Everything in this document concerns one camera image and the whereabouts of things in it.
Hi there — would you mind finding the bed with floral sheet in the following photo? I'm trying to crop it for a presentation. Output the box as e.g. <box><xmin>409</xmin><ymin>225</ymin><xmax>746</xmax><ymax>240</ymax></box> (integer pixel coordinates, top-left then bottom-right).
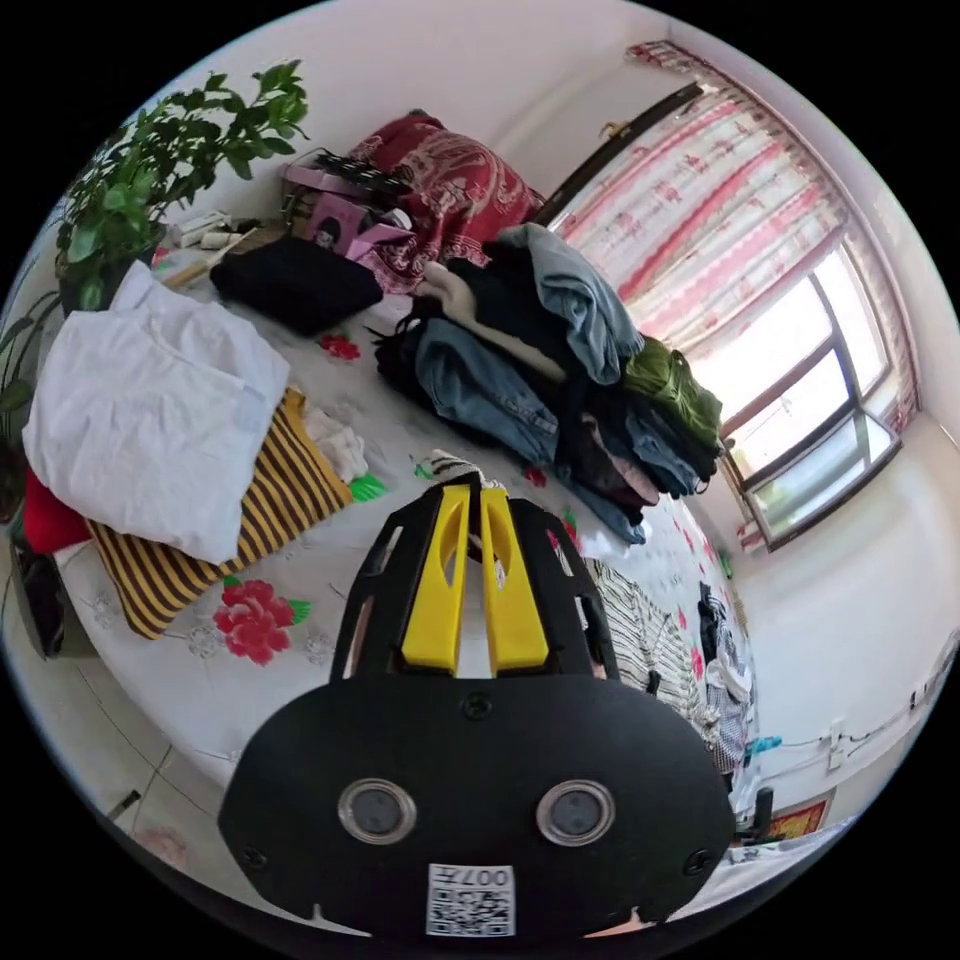
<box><xmin>44</xmin><ymin>224</ymin><xmax>763</xmax><ymax>796</ymax></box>

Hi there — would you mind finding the window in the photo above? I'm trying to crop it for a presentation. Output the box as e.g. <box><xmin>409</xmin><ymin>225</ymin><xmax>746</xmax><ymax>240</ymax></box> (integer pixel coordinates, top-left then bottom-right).
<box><xmin>689</xmin><ymin>247</ymin><xmax>905</xmax><ymax>553</ymax></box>

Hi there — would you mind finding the pile of clothes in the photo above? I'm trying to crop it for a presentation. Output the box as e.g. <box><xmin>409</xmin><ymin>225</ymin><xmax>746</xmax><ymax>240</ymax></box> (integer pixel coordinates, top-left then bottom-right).
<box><xmin>693</xmin><ymin>581</ymin><xmax>759</xmax><ymax>781</ymax></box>
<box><xmin>372</xmin><ymin>222</ymin><xmax>725</xmax><ymax>547</ymax></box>
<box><xmin>20</xmin><ymin>260</ymin><xmax>388</xmax><ymax>641</ymax></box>

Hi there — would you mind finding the pink and white striped curtain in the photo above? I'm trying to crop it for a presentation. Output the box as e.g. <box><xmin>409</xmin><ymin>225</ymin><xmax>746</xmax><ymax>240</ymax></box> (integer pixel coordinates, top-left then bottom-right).
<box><xmin>558</xmin><ymin>41</ymin><xmax>924</xmax><ymax>444</ymax></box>

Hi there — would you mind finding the black and white striped long sleeve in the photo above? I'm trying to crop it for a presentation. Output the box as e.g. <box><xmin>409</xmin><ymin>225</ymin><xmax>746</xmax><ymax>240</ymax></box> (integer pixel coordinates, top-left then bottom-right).
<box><xmin>416</xmin><ymin>448</ymin><xmax>723</xmax><ymax>751</ymax></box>

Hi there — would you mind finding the green leafy plant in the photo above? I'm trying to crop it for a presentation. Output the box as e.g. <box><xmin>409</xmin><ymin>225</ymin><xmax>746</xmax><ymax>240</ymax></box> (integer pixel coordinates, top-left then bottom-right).
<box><xmin>53</xmin><ymin>59</ymin><xmax>310</xmax><ymax>315</ymax></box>

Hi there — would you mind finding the red patterned blanket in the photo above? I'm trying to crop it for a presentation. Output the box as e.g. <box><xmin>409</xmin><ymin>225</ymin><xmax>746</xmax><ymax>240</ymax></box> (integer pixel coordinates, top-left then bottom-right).
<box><xmin>346</xmin><ymin>110</ymin><xmax>547</xmax><ymax>295</ymax></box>

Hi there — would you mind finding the black folded garment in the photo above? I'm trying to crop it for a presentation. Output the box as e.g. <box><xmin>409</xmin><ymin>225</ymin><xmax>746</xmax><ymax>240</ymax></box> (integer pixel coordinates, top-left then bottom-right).
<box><xmin>209</xmin><ymin>238</ymin><xmax>385</xmax><ymax>337</ymax></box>

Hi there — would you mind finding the pink carton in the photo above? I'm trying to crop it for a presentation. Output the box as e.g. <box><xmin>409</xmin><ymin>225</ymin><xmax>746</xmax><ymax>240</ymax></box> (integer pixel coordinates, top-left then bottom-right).
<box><xmin>281</xmin><ymin>149</ymin><xmax>418</xmax><ymax>260</ymax></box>

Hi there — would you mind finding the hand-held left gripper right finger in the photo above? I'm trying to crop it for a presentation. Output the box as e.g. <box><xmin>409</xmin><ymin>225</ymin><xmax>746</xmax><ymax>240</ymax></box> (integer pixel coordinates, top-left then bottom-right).
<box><xmin>479</xmin><ymin>487</ymin><xmax>549</xmax><ymax>674</ymax></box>

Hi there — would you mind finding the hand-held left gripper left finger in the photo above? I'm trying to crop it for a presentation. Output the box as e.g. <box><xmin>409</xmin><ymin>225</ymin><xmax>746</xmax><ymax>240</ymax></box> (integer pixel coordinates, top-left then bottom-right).
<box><xmin>401</xmin><ymin>484</ymin><xmax>472</xmax><ymax>670</ymax></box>

